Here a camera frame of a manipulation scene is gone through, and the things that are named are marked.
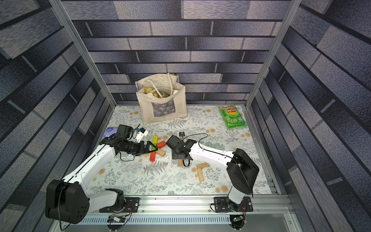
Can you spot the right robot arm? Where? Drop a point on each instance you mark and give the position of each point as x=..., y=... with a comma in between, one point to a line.
x=242, y=170

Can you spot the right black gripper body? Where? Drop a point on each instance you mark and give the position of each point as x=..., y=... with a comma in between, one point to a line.
x=176, y=153

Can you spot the green chips bag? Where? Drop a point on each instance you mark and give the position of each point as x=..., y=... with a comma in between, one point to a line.
x=232, y=117

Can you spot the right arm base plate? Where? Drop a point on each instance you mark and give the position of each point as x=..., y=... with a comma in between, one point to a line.
x=224, y=205

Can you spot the purple tissue pack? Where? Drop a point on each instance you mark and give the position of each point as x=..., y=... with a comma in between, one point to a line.
x=109, y=131

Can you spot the wooden block top horizontal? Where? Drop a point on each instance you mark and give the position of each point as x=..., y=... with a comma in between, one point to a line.
x=203, y=165

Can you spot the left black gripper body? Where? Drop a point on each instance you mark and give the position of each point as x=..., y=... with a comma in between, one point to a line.
x=135, y=147

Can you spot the red block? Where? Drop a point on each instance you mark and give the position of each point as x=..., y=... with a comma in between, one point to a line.
x=153, y=156
x=161, y=144

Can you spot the left circuit board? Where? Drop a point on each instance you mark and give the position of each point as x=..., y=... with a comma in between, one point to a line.
x=116, y=219

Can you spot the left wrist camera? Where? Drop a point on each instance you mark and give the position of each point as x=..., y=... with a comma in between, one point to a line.
x=141, y=134

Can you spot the beige canvas tote bag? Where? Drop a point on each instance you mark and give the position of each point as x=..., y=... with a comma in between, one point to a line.
x=161, y=98

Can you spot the right circuit board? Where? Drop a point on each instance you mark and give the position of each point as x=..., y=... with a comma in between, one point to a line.
x=237, y=220

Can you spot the circuit board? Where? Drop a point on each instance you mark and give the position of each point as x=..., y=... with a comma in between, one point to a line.
x=237, y=220
x=116, y=219

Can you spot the aluminium front rail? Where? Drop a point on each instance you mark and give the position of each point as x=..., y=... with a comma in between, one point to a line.
x=174, y=203

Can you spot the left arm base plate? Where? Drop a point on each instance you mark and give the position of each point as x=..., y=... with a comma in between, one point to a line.
x=127, y=204

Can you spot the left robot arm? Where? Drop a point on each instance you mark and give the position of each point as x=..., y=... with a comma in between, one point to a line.
x=76, y=183

